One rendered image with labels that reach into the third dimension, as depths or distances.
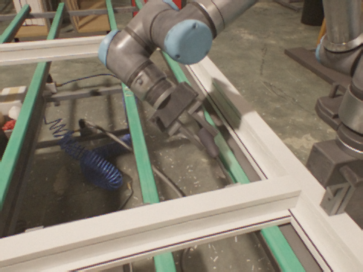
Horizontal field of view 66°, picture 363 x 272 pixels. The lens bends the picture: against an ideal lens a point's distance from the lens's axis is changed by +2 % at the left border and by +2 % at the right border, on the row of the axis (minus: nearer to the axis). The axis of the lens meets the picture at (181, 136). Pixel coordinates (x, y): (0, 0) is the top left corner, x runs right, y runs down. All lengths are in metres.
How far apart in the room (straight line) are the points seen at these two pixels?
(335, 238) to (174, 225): 0.28
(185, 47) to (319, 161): 0.32
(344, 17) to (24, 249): 1.12
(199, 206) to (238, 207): 0.08
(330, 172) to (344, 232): 0.15
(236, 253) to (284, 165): 0.99
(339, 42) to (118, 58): 0.86
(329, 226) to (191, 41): 0.42
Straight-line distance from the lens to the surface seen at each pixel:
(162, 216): 0.52
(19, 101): 1.60
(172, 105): 0.68
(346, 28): 1.22
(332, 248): 0.59
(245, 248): 1.60
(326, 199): 0.57
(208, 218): 0.55
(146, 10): 0.71
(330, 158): 0.45
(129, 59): 0.69
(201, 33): 0.59
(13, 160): 0.86
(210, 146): 0.66
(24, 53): 1.45
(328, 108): 0.49
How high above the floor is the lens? 1.36
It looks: 38 degrees down
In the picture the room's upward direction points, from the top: 1 degrees counter-clockwise
